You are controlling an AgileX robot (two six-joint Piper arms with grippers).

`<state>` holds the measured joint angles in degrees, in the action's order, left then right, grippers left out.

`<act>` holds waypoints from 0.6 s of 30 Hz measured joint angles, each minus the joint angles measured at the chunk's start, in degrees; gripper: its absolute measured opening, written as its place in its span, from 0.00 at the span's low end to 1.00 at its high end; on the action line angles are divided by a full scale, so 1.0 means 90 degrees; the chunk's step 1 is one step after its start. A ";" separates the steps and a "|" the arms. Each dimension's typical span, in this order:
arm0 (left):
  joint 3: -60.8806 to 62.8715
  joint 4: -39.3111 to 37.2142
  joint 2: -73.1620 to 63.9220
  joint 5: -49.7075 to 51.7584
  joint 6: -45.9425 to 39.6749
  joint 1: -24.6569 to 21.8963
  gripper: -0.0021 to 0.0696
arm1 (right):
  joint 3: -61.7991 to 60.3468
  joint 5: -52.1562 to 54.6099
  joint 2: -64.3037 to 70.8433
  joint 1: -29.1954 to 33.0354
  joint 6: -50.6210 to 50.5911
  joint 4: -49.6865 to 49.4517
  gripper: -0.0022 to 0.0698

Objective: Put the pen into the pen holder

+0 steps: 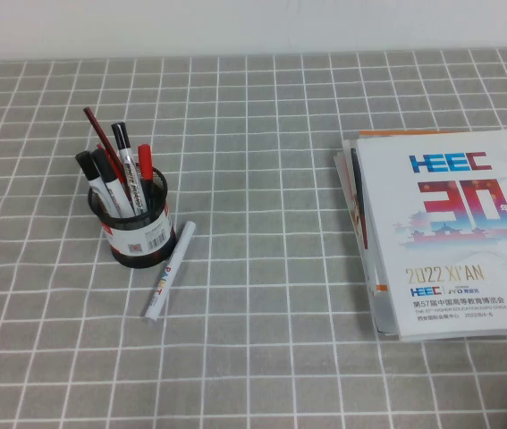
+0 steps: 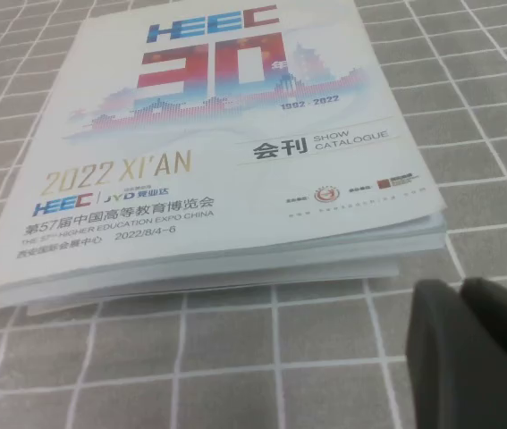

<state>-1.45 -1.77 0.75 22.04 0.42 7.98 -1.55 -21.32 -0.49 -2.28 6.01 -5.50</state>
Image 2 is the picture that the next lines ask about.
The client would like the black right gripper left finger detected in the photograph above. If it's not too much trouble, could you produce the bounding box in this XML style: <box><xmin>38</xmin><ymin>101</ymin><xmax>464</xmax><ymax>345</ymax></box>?
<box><xmin>404</xmin><ymin>279</ymin><xmax>507</xmax><ymax>429</ymax></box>

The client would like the thin grey-white booklet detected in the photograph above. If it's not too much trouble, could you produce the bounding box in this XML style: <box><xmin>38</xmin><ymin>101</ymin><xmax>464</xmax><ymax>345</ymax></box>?
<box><xmin>24</xmin><ymin>261</ymin><xmax>401</xmax><ymax>317</ymax></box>

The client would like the grey white-checked tablecloth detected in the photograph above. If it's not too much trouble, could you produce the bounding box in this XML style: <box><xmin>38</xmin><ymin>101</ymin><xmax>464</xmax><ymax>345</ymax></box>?
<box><xmin>0</xmin><ymin>0</ymin><xmax>507</xmax><ymax>429</ymax></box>

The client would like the white HEEC show catalogue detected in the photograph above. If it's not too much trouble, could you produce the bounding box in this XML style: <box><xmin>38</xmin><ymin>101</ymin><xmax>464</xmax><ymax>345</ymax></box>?
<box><xmin>0</xmin><ymin>0</ymin><xmax>447</xmax><ymax>312</ymax></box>

